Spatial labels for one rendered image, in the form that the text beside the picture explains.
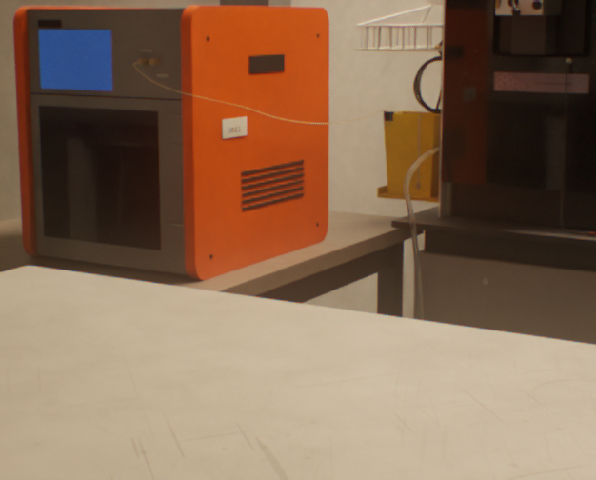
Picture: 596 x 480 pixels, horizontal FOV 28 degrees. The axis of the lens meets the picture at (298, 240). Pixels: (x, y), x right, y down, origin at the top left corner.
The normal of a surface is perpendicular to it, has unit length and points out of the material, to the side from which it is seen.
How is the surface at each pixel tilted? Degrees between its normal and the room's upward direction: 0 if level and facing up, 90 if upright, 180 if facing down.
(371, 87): 90
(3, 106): 90
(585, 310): 90
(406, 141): 93
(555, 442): 0
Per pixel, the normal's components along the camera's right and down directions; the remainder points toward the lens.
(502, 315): -0.51, 0.16
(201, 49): 0.86, 0.09
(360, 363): 0.00, -0.98
